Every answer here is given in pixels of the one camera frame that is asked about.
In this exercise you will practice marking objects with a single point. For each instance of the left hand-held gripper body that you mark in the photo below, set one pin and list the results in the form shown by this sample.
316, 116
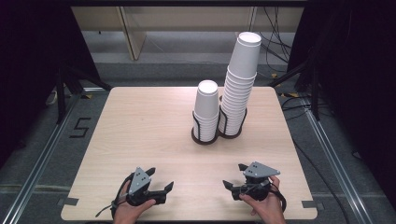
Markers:
139, 182

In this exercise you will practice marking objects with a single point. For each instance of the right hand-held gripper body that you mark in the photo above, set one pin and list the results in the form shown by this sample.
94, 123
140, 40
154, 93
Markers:
260, 170

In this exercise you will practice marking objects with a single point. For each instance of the short stack of white cups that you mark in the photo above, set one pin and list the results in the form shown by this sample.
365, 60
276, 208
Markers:
206, 102

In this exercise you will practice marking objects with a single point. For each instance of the person's left hand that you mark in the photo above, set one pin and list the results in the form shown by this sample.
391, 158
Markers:
130, 213

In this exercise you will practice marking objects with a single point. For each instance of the person's right hand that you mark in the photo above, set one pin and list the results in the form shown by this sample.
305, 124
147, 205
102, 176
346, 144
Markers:
269, 210

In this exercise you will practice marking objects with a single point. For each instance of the grey tape strip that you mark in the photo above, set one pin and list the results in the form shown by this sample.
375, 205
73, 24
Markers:
308, 204
71, 201

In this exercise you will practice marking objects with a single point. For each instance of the yellow tape piece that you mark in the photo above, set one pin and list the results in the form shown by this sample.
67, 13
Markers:
292, 94

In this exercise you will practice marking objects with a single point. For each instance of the black metal stand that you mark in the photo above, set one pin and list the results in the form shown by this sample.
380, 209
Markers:
315, 102
60, 99

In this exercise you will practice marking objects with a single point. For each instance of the tall stack of white cups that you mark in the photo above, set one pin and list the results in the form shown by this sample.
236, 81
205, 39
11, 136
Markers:
244, 59

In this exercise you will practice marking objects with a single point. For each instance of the beige wooden furniture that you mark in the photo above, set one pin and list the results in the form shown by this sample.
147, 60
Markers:
137, 40

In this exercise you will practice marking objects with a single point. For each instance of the dark curtain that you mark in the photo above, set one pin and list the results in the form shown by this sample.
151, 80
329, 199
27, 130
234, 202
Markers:
358, 77
28, 62

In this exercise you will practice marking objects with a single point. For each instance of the aluminium floor rail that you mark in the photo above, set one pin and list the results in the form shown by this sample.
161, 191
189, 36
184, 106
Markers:
336, 168
31, 177

